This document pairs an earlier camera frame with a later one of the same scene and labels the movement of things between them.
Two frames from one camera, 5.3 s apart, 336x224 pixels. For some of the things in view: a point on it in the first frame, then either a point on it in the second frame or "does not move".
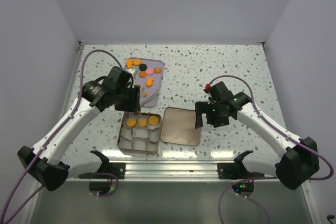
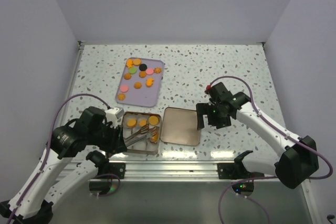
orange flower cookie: [143, 123] does not move
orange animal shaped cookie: [149, 82] does not move
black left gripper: [134, 104] -> [116, 143]
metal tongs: [144, 109] -> [143, 134]
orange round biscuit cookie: [131, 122] does not move
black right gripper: [203, 107] does not move
